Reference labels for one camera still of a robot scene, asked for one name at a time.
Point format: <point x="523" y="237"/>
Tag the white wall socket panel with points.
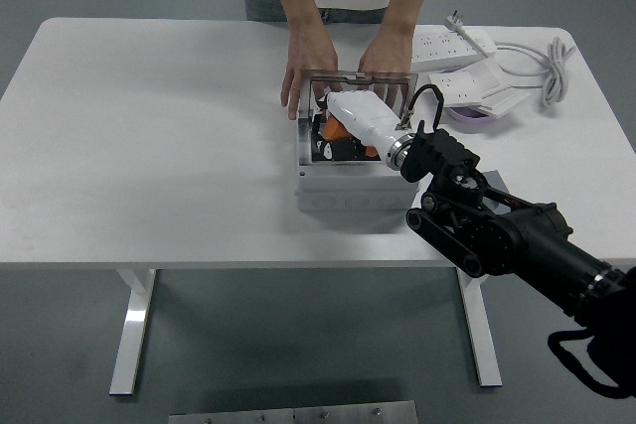
<point x="462" y="86"/>

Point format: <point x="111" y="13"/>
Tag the person's left hand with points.
<point x="390" y="54"/>

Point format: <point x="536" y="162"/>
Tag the orange cylindrical battery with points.
<point x="335" y="130"/>

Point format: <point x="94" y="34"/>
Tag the white table leg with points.
<point x="134" y="325"/>
<point x="484" y="334"/>

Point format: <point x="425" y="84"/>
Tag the transparent hinged box lid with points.
<point x="397" y="79"/>

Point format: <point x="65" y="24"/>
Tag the white wall switch panel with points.
<point x="507" y="101"/>

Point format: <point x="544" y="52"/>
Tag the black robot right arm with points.
<point x="522" y="240"/>

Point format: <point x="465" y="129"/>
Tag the person's right hand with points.
<point x="310" y="54"/>

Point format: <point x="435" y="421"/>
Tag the white long power strip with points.
<point x="442" y="51"/>

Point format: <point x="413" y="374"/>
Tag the grey block battery holder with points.
<point x="492" y="180"/>

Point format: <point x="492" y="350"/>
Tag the purple round dish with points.
<point x="467" y="116"/>

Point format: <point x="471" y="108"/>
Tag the grey plastic junction box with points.
<point x="348" y="190"/>

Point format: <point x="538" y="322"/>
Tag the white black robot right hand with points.
<point x="363" y="116"/>

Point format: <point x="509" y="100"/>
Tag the grey metal base plate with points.
<point x="293" y="415"/>

